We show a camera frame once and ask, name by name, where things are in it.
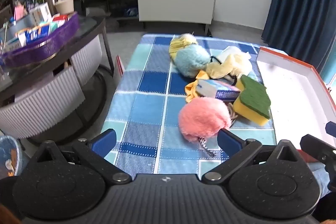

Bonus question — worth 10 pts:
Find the pink plush ball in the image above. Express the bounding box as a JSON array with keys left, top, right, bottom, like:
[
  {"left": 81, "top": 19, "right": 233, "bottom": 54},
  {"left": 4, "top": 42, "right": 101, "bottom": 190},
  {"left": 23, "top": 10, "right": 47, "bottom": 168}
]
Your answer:
[{"left": 178, "top": 97, "right": 233, "bottom": 158}]

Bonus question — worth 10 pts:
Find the round dark coffee table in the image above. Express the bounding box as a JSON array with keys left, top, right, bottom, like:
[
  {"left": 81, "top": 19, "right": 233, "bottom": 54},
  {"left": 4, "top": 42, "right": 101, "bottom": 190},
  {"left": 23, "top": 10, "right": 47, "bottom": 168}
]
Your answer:
[{"left": 0, "top": 13, "right": 116, "bottom": 146}]

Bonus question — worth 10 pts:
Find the colourful tissue pack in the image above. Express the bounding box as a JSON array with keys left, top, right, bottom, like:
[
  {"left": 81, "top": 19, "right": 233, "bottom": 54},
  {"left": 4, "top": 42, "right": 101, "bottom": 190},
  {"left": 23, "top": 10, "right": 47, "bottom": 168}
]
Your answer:
[{"left": 196, "top": 79, "right": 241, "bottom": 102}]

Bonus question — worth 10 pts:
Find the group of packets in tray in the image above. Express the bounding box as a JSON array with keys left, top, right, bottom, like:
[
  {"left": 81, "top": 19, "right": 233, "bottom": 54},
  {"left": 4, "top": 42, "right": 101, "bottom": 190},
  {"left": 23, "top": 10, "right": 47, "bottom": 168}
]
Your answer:
[{"left": 0, "top": 2, "right": 71, "bottom": 52}]

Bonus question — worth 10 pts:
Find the yellow cloth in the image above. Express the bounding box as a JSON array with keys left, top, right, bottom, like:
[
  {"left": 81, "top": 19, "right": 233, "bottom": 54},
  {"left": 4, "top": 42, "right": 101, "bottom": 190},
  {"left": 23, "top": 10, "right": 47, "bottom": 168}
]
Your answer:
[{"left": 185, "top": 70, "right": 211, "bottom": 104}]

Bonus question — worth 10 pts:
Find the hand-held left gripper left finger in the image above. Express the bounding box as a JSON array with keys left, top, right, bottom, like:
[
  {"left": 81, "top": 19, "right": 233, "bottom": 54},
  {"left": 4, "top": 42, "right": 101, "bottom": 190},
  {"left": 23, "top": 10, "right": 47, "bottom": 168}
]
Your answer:
[{"left": 34, "top": 129, "right": 132, "bottom": 186}]

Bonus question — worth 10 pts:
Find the red white flat box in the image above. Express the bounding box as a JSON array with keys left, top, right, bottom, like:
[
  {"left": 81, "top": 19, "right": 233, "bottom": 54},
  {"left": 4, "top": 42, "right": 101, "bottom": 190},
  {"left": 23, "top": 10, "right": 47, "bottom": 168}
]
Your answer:
[{"left": 115, "top": 54, "right": 125, "bottom": 76}]

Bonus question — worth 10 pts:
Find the purple tray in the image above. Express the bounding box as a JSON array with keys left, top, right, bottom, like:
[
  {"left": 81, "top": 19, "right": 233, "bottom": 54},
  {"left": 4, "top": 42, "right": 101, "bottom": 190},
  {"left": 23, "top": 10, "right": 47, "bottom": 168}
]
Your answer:
[{"left": 0, "top": 12, "right": 81, "bottom": 68}]

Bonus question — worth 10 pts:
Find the dark blue curtain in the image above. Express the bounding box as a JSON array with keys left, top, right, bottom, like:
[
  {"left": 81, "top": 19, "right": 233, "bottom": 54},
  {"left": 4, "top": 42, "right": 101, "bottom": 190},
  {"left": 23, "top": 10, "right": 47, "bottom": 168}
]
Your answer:
[{"left": 261, "top": 0, "right": 336, "bottom": 70}]

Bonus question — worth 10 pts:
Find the cream scrunchie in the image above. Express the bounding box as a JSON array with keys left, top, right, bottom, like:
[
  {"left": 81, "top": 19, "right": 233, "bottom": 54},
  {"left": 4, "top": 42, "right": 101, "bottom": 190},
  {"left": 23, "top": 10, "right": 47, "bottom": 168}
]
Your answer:
[{"left": 206, "top": 52, "right": 253, "bottom": 81}]

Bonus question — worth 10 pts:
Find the yellow striped towel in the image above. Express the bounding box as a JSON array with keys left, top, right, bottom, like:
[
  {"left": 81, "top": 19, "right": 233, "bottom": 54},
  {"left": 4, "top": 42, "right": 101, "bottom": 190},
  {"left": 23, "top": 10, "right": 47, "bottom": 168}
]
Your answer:
[{"left": 169, "top": 33, "right": 199, "bottom": 62}]

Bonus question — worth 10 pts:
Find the white box with orange edge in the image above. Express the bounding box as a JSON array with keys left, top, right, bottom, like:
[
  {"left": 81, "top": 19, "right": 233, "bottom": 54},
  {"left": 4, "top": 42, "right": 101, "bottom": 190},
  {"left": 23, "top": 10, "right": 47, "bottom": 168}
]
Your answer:
[{"left": 256, "top": 47, "right": 336, "bottom": 165}]

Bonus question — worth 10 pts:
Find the light blue plush ball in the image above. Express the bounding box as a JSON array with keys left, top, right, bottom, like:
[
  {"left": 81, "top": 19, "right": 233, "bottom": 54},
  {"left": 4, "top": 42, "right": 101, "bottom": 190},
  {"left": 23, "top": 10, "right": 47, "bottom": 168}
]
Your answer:
[{"left": 174, "top": 45, "right": 211, "bottom": 78}]

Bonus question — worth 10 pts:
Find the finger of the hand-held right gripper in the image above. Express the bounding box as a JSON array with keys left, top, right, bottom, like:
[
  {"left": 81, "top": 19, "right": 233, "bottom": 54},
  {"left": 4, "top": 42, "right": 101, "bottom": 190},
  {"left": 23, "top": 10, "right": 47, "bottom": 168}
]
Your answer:
[
  {"left": 300, "top": 134, "right": 336, "bottom": 163},
  {"left": 325, "top": 121, "right": 336, "bottom": 139}
]

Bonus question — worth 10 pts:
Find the yellow green sponge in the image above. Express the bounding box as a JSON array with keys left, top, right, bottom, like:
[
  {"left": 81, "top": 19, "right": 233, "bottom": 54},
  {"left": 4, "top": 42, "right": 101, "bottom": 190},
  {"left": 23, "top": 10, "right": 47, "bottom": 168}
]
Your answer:
[{"left": 233, "top": 74, "right": 272, "bottom": 127}]

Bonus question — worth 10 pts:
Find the steel tumbler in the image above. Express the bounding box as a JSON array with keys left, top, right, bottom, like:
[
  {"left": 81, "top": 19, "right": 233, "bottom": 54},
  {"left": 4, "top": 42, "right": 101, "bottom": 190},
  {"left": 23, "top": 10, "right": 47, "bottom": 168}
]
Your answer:
[{"left": 43, "top": 0, "right": 56, "bottom": 16}]

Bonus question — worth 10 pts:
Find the white face mask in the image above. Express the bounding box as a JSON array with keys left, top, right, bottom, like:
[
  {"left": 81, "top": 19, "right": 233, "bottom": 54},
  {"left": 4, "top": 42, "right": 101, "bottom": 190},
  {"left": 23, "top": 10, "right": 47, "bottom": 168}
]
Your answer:
[{"left": 217, "top": 46, "right": 239, "bottom": 62}]

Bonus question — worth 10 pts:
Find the white paper cup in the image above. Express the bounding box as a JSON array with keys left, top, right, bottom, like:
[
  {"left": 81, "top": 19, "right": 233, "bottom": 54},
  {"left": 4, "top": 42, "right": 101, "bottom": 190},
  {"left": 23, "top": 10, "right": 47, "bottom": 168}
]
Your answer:
[{"left": 54, "top": 0, "right": 75, "bottom": 15}]

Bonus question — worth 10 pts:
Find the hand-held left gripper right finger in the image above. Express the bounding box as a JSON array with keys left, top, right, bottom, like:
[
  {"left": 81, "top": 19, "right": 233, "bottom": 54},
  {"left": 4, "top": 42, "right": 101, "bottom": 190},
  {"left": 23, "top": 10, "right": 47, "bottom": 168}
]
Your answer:
[{"left": 201, "top": 129, "right": 302, "bottom": 185}]

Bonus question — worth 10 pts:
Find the white tv cabinet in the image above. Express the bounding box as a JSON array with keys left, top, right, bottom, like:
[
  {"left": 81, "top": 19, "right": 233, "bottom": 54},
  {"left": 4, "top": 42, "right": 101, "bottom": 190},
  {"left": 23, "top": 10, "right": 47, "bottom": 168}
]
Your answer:
[{"left": 73, "top": 0, "right": 218, "bottom": 36}]

